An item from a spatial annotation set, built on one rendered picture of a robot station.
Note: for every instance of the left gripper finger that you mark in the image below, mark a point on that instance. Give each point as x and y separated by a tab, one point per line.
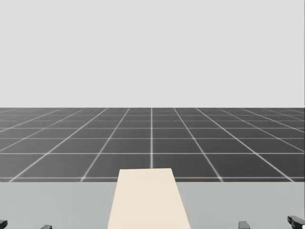
3	223
46	226

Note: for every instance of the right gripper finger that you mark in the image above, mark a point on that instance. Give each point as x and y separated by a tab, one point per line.
296	220
244	225

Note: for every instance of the tall board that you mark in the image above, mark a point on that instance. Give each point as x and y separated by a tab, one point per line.
147	200

